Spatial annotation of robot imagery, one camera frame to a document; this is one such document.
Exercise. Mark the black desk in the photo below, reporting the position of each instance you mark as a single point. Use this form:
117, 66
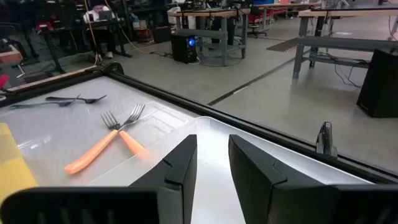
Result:
77, 26

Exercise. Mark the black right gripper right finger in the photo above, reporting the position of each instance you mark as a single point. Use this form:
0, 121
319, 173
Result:
311, 205

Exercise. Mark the iridescent rainbow fork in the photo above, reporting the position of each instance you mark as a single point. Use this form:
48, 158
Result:
63, 103

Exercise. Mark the black computer tower blue light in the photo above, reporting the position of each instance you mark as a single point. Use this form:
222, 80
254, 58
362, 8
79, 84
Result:
182, 51

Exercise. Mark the wooden-top grey workbench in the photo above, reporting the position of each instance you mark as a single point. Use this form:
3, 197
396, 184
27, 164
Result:
342, 43
211, 13

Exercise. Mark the red office chair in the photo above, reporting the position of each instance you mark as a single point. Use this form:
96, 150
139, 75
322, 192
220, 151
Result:
256, 18

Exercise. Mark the black fork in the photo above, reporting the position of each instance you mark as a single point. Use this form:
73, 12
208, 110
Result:
91, 100

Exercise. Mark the pink red object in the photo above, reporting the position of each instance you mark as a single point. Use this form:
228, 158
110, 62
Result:
3, 81

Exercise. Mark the cardboard box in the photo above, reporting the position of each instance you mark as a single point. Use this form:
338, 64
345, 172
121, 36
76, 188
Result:
140, 25

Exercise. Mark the person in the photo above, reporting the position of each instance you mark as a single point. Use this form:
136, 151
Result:
93, 14

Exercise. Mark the black equipment case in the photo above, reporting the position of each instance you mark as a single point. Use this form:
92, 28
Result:
161, 35

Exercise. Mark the grey laptop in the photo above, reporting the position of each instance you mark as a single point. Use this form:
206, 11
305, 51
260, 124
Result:
105, 15

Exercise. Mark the clear translucent plastic bin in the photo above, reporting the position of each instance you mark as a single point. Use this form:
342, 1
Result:
214, 161

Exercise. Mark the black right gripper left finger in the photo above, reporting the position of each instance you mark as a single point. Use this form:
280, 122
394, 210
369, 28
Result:
93, 205

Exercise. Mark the yellow translucent plastic bin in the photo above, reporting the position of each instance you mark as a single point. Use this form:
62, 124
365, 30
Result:
12, 161

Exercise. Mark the black table frame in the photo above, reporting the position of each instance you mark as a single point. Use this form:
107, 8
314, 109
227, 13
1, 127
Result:
248, 126

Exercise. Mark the black clamp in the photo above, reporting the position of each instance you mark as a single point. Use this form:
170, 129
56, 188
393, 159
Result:
114, 68
325, 140

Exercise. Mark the white bucket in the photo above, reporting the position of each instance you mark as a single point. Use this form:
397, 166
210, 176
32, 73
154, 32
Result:
173, 15

